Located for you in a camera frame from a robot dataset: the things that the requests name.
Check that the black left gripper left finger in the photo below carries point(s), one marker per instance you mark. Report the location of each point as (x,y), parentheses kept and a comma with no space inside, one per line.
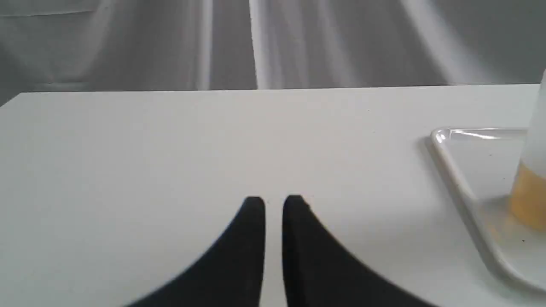
(230,272)

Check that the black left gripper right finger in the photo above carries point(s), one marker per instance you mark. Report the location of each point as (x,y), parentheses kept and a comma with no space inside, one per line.
(319,272)

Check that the clear plastic squeeze bottle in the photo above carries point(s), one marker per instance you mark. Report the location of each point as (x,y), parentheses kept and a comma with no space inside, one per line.
(528,194)

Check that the white plastic tray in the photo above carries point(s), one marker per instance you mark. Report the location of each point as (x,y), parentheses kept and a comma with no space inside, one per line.
(479,166)

